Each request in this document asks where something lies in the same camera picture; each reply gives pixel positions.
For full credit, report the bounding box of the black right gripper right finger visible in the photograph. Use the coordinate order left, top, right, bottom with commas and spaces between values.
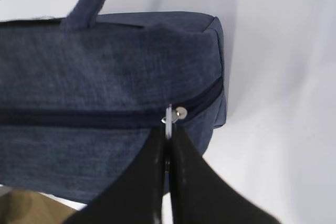
169, 126, 279, 224

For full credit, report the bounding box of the silver zipper pull ring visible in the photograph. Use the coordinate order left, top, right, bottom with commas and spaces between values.
161, 104, 188, 140

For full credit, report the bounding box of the navy blue lunch bag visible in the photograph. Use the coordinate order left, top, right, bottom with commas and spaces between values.
1, 0, 226, 203

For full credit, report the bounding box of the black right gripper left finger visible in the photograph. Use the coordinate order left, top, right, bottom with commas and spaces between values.
65, 126, 165, 224

